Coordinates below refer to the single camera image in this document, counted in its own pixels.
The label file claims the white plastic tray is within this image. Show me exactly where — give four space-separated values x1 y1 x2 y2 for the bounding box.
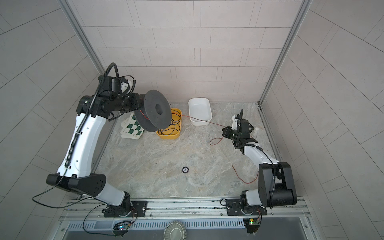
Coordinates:
188 98 213 126

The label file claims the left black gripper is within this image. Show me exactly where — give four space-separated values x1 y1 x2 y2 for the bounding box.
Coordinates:
109 92 145 113

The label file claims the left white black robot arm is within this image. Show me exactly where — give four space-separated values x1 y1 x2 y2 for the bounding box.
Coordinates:
46 63 143 217

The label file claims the green white checkerboard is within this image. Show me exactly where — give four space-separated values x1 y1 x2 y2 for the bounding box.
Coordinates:
120 113 145 140

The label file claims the round grey vent disc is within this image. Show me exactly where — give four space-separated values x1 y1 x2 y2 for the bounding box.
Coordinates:
164 221 187 240

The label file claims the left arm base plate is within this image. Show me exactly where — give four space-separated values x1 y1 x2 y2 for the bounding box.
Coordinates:
102 200 148 218

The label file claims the black cable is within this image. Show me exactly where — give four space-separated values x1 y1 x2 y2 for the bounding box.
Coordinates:
158 109 182 136

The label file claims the grey cable spool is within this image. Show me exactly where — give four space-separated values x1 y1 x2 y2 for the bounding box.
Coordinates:
134 90 172 132

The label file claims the left circuit board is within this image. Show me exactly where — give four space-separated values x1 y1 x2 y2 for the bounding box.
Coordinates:
113 221 132 231

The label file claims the right circuit board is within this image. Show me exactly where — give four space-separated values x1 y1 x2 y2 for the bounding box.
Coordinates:
243 218 260 230

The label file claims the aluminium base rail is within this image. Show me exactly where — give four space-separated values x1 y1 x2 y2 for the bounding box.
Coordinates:
59 197 311 221

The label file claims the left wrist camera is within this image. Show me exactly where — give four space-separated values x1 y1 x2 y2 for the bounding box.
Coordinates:
102 76 133 95

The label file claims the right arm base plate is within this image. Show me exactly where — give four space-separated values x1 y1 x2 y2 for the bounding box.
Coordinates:
226 199 268 216

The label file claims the circuit board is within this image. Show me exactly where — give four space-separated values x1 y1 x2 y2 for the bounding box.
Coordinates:
113 221 132 231
243 218 260 230

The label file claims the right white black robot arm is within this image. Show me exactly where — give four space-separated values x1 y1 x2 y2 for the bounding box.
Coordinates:
222 111 298 215

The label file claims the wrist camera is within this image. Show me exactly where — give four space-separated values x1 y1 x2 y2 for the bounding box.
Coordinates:
102 76 133 95
232 115 244 130

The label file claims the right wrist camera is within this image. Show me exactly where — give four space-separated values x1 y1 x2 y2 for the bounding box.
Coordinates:
232 115 244 130

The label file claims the red cable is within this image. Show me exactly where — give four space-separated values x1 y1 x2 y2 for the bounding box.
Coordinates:
139 107 259 184

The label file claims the centre poker chip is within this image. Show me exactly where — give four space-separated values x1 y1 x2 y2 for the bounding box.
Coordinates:
182 167 189 174

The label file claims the yellow plastic tray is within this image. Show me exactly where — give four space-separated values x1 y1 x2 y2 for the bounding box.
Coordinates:
156 108 182 140

